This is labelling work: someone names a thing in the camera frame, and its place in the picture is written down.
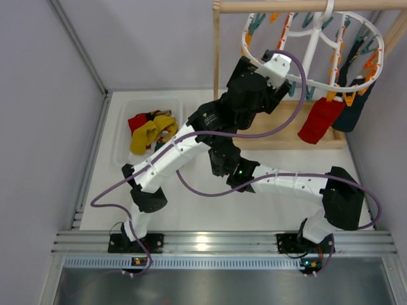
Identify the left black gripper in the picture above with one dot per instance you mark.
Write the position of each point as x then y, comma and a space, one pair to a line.
243, 68

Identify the red christmas sock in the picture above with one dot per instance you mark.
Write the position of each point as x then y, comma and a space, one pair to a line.
322, 115

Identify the yellow sock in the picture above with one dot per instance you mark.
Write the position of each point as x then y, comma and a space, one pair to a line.
142, 137
167, 127

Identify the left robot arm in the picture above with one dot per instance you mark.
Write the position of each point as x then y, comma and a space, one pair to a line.
250, 90

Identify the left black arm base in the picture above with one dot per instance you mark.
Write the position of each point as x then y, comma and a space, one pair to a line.
120, 244

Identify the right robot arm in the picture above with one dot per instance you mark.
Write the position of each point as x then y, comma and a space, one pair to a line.
336, 192

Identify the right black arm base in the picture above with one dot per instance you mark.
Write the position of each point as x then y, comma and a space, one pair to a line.
290, 245

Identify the white round clip hanger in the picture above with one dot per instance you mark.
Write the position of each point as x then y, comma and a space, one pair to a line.
329, 27

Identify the wooden drying rack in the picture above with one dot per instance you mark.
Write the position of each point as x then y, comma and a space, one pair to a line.
286, 139

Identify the brown striped sock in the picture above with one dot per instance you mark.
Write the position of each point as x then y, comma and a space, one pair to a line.
156, 113

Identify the dark navy sock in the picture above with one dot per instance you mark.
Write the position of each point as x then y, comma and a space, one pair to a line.
350, 115

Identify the red sock in basket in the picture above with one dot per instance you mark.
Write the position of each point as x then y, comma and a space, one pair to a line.
137, 121

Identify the white plastic basket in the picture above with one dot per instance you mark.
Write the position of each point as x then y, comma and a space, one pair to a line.
123, 137

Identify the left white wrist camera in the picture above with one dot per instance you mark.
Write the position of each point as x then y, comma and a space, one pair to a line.
275, 70

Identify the aluminium mounting rail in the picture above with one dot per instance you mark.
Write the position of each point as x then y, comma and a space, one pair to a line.
218, 250

